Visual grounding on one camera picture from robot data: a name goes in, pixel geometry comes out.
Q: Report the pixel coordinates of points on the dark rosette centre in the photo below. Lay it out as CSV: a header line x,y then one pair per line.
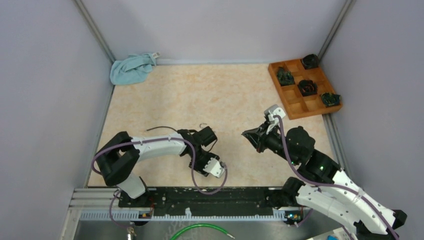
x,y
307,87

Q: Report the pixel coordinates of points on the dark rosette upper left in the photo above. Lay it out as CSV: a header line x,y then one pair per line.
x,y
284,77

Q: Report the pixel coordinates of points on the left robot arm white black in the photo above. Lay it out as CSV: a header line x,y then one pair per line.
x,y
116,160

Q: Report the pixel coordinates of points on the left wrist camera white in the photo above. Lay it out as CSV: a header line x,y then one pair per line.
x,y
214,167

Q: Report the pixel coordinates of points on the dark rosette top corner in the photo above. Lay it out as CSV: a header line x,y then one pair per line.
x,y
310,61

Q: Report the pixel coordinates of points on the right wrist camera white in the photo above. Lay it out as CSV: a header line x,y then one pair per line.
x,y
272,116

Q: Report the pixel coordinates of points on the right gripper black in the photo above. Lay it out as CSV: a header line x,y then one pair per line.
x,y
253,135

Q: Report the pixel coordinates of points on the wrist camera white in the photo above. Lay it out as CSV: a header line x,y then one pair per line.
x,y
272,116
214,167

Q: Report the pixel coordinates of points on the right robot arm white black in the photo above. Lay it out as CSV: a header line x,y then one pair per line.
x,y
322,185

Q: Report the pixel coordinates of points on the black cable lock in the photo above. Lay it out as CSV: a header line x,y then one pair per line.
x,y
161,127

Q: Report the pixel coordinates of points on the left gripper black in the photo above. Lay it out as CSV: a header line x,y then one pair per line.
x,y
199,168

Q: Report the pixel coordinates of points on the dark rosette right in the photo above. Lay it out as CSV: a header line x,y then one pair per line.
x,y
330,99

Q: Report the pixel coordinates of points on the light blue cloth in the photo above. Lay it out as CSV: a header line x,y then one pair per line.
x,y
134,69

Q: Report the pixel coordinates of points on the wooden compartment tray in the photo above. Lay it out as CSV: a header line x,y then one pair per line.
x,y
295,104

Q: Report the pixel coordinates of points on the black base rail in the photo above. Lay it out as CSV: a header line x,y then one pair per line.
x,y
235,202

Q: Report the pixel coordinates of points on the white basket corner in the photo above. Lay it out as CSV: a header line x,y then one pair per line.
x,y
333,235

